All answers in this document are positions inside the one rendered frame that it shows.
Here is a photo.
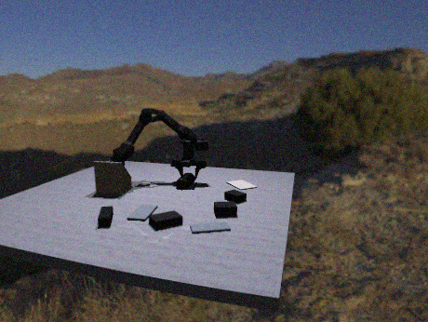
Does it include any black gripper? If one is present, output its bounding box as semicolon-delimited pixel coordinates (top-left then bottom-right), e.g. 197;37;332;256
170;152;207;180

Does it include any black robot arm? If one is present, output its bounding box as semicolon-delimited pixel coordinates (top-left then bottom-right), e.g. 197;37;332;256
110;108;208;168

